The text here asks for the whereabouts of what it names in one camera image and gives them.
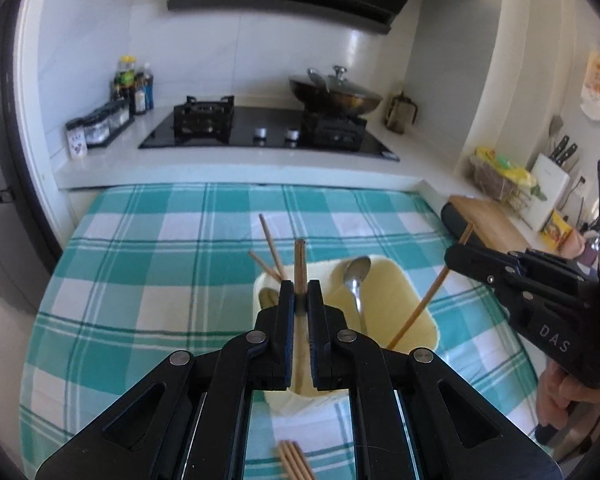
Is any yellow-capped sauce bottle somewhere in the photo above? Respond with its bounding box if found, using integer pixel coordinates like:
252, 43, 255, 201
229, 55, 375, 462
115, 55, 137, 103

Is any dark wok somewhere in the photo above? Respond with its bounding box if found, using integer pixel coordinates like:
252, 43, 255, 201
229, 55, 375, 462
288, 76, 384, 116

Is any white printed spice jar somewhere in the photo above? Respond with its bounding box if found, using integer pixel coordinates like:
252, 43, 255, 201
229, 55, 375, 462
66, 118, 89, 159

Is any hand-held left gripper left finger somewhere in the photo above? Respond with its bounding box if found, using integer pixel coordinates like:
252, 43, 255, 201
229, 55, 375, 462
35, 281, 298, 480

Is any black gas cooktop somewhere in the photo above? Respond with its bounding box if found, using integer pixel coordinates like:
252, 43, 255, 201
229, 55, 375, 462
138, 94, 400, 162

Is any teal plaid tablecloth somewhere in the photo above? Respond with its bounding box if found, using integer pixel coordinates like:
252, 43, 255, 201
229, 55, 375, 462
20, 182, 539, 480

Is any kitchen spatula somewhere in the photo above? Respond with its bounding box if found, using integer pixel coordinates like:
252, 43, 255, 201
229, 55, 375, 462
546, 115, 565, 156

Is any brown glass jar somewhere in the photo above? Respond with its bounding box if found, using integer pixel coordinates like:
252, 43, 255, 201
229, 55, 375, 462
385, 91, 419, 134

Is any person's right hand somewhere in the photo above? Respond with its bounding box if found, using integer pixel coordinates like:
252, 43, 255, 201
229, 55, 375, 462
535, 361, 600, 429

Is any white knife block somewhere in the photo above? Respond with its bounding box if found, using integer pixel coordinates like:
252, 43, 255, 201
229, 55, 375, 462
527, 153, 571, 231

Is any pink container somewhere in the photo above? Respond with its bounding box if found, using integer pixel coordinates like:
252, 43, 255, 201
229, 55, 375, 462
562, 230, 589, 259

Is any glass wok lid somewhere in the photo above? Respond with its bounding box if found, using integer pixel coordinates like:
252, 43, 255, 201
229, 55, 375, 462
314, 65, 362, 97

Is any wooden cutting board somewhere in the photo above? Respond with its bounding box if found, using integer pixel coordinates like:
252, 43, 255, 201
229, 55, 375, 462
447, 195, 532, 257

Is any yellow snack packet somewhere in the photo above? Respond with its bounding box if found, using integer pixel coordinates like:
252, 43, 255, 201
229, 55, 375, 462
540, 210, 574, 249

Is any purple pump bottle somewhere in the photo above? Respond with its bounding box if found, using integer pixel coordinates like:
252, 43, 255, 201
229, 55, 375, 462
577, 232, 600, 267

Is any dark sauce bottle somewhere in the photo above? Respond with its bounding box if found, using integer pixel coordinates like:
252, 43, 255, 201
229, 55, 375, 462
132, 73, 148, 116
141, 63, 155, 111

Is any printed wall hanging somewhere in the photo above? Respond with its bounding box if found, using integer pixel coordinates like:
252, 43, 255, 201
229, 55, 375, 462
577, 50, 600, 121

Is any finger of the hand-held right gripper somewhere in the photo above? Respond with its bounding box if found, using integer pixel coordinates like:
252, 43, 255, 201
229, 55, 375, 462
444, 243, 597, 312

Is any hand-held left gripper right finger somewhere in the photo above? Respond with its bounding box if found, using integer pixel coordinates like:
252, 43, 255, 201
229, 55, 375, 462
306, 280, 564, 480

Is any metal spoon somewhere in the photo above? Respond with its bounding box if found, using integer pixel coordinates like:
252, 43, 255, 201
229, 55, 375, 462
342, 256, 372, 334

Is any metal ladle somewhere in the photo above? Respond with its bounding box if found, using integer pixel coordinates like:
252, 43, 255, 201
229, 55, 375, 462
307, 67, 331, 94

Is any cream utensil holder box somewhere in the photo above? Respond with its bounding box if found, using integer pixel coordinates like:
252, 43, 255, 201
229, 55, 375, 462
253, 255, 440, 414

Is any black oblong case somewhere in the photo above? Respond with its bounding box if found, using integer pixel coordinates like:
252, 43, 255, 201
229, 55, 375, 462
439, 201, 474, 246

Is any bundle of wooden chopsticks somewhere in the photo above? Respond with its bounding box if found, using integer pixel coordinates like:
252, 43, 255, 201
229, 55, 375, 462
277, 440, 314, 480

